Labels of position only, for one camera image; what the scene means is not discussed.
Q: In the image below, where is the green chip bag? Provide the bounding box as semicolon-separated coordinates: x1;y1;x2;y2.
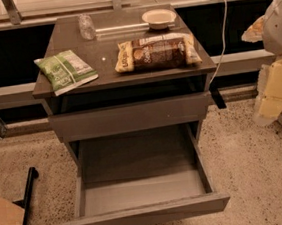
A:
34;50;99;96

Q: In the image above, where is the brown chip bag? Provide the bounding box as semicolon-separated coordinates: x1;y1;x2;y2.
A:
115;32;202;73

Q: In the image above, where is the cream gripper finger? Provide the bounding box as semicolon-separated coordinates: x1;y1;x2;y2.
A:
242;15;264;43

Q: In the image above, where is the white bowl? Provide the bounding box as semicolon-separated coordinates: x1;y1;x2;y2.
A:
142;9;177;30

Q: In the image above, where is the closed grey upper drawer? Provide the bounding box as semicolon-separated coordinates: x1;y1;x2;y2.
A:
48;92;211;142

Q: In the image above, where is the white cable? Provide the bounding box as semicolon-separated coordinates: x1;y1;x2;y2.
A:
200;0;237;85

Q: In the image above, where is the black metal stand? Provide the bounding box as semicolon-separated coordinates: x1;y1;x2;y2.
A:
15;167;39;225

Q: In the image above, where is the open grey middle drawer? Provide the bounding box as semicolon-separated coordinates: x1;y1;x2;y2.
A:
63;124;229;225

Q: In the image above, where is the grey drawer cabinet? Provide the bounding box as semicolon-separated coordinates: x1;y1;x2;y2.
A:
33;8;216;160

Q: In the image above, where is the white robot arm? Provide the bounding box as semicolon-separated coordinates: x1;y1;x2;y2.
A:
242;0;282;56

